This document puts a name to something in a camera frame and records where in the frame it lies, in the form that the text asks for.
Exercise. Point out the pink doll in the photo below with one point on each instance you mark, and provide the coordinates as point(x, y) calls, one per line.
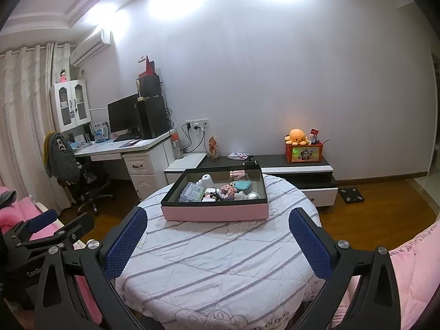
point(63, 75)

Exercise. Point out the clear plastic case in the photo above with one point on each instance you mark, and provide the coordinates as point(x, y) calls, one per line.
point(191, 192)

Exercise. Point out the patterned cloth pouch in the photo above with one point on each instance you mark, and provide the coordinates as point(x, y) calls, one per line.
point(237, 155)

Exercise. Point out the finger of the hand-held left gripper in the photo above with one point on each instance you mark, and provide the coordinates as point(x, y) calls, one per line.
point(43, 218)
point(80, 225)

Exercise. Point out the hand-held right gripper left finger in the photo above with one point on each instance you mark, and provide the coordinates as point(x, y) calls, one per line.
point(125, 244)

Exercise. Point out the black office chair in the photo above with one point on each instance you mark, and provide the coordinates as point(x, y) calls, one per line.
point(92, 185)

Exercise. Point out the rose gold cylinder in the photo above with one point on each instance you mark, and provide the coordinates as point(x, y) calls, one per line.
point(238, 174)

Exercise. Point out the white desk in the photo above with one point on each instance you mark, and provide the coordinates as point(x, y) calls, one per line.
point(144, 165)

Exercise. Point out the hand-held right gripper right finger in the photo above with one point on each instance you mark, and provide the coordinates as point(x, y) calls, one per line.
point(309, 244)

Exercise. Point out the black computer tower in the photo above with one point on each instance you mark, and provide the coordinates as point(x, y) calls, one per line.
point(153, 117)

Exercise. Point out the beige curtain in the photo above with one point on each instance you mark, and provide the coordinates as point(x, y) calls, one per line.
point(24, 120)

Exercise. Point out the red printed storage box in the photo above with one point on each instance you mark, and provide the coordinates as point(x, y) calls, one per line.
point(304, 153)

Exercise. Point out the pink blanket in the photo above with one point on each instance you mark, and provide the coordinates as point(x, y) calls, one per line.
point(12, 209)

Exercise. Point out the black hair clip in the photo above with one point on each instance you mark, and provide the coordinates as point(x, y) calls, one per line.
point(218, 196)

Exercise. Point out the pink storage box black rim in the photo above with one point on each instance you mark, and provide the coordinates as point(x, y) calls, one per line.
point(213, 213)

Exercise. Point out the black computer monitor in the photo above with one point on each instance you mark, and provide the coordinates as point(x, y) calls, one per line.
point(123, 113)

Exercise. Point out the black white tv stand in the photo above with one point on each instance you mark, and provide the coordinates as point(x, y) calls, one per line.
point(309, 178)

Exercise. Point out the grey jacket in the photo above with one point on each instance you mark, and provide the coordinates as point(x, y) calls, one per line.
point(60, 158)

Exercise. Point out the pink block toy figure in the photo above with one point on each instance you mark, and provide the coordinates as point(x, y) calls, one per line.
point(227, 189)

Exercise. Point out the teal round jar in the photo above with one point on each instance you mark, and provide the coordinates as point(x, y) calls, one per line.
point(243, 185)

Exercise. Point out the white glass-door cabinet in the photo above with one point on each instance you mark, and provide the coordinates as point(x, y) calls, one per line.
point(70, 105)

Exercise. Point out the round table with striped cloth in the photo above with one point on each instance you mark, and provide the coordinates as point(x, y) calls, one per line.
point(220, 264)

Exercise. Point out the black keyboard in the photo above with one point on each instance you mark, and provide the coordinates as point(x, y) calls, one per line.
point(124, 137)

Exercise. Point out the silver dome ornament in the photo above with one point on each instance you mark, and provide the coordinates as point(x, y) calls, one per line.
point(253, 196)

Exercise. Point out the orange-capped bottle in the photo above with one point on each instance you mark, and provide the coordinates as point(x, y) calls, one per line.
point(177, 147)

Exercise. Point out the pink quilt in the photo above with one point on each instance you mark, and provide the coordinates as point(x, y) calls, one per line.
point(416, 271)

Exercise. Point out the orange octopus plush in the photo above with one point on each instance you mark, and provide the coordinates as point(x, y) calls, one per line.
point(297, 136)

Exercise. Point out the white handheld massager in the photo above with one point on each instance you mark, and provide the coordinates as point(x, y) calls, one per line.
point(205, 179)

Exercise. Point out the white side cabinet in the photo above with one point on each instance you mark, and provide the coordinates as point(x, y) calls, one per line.
point(184, 168)

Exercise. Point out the air conditioner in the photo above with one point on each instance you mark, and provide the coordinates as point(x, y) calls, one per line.
point(90, 48)

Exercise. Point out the black bathroom scale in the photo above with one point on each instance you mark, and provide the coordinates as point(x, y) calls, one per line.
point(351, 196)

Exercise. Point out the wall socket strip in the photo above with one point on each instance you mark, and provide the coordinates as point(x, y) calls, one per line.
point(196, 124)

